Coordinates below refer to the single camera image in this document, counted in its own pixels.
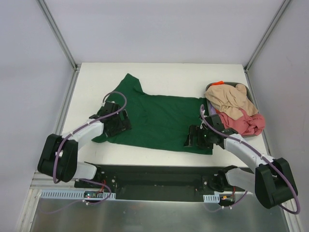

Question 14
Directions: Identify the green t shirt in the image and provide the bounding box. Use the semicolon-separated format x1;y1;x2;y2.
92;74;212;155

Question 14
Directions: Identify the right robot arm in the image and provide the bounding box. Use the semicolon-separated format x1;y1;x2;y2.
184;115;299;209

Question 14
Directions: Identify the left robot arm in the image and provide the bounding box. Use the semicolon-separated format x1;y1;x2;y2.
37;101;132;188

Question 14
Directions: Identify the lilac t shirt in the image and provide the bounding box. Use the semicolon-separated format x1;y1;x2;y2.
210;105;217;115

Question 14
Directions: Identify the beige t shirt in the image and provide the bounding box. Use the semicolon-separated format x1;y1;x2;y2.
205;84;247;120

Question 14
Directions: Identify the grey laundry basket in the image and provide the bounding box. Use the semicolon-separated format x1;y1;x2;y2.
204;82;266;137

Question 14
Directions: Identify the pink t shirt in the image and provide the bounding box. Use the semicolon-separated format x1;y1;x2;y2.
218;112;266;137

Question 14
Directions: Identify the orange t shirt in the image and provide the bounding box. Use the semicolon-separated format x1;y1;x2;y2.
211;81;225;86

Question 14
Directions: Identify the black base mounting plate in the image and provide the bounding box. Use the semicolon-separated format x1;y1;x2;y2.
73;163;247;201

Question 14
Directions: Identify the left aluminium table rail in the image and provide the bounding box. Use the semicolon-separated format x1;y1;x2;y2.
53;66;80;134

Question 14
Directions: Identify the aluminium table rail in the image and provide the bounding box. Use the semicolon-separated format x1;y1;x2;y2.
53;66;80;134
245;72;274;162

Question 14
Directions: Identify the right white cable duct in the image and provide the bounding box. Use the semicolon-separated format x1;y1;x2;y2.
203;194;220;203

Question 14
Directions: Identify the white cable duct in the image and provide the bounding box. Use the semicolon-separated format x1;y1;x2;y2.
41;189;116;201
203;194;220;203

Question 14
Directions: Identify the right aluminium table rail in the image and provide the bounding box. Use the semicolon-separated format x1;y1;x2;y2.
245;72;274;162

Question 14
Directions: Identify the left aluminium frame post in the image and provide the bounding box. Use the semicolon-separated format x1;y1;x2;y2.
36;0;78;70

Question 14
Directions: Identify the aluminium frame post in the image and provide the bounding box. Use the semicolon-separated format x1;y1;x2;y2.
244;0;293;73
36;0;78;70

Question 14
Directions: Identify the left white cable duct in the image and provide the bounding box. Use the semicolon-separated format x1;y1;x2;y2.
41;189;116;201

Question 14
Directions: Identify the right aluminium frame post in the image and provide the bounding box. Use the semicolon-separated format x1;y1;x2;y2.
244;0;293;73

